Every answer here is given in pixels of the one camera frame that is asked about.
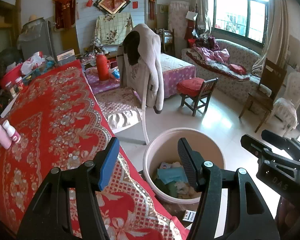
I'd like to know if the white ornate chair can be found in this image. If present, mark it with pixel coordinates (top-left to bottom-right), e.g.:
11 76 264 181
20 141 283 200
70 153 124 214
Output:
271 72 300 136

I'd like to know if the small stool red cushion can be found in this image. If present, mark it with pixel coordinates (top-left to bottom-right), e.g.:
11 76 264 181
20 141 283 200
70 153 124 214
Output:
177 77 218 116

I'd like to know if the red basin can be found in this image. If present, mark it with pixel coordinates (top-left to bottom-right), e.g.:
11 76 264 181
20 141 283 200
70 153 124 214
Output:
0 63 22 89

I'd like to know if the white chair with cushion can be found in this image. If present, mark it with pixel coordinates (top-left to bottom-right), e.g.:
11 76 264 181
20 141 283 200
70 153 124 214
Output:
96 42 151 145

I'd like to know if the red floral tablecloth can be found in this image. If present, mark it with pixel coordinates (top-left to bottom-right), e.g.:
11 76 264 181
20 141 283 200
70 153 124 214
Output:
0 61 188 239

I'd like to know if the small box on floor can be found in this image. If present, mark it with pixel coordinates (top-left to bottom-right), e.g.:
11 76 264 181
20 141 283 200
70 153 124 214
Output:
183 210 196 223

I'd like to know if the wooden chair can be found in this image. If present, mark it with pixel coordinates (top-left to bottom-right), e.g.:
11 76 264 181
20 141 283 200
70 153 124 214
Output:
239 59 287 133

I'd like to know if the red thermos flask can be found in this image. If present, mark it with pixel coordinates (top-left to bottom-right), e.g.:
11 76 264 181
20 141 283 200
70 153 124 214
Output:
96 53 109 81

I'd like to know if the beige coat on chair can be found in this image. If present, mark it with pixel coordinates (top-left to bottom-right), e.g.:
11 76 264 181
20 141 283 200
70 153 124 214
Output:
116 23 164 114

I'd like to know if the floral sofa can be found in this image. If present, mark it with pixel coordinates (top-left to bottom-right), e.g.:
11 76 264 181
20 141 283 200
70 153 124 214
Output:
181 39 262 104

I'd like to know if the low table purple cloth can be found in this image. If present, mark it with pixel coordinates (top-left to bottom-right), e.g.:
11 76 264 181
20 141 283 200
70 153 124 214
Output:
86 52 197 99

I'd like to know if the window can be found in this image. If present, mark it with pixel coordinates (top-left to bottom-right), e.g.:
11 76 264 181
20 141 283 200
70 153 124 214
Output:
207 0 268 45

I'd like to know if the pink bottle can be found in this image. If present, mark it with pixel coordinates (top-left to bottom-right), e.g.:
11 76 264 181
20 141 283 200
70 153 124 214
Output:
0 124 12 150

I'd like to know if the beige plastic trash bucket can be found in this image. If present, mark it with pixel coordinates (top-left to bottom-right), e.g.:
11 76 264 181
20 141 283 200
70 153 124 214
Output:
143 127 225 205

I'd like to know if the trash in bucket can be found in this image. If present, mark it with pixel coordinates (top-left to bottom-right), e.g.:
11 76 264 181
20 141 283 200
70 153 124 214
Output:
151 161 200 199

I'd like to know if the white pink-label bottle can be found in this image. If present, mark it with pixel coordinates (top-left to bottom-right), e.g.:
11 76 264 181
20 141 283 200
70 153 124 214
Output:
2 120 21 143

